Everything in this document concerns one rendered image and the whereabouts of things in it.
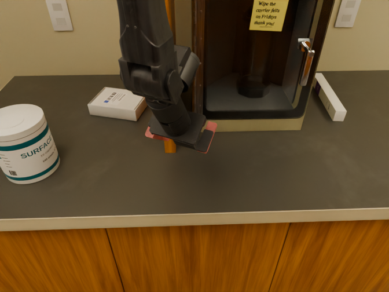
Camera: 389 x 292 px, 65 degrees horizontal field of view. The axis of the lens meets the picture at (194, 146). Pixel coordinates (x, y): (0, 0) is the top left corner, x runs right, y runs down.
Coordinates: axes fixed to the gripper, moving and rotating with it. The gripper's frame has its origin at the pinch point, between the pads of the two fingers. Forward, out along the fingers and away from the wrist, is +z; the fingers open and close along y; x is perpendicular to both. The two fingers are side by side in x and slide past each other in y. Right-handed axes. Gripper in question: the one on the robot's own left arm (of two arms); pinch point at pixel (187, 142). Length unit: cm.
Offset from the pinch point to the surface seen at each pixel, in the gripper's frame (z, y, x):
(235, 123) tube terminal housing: 17.9, -4.6, -15.8
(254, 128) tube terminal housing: 20.8, -9.8, -17.1
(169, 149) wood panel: 11.4, 8.2, -0.6
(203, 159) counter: 13.0, -1.1, -1.1
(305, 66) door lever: 0.8, -20.0, -26.2
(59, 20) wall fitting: 9, 67, -35
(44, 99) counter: 16, 61, -7
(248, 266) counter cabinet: 33.2, -18.8, 19.5
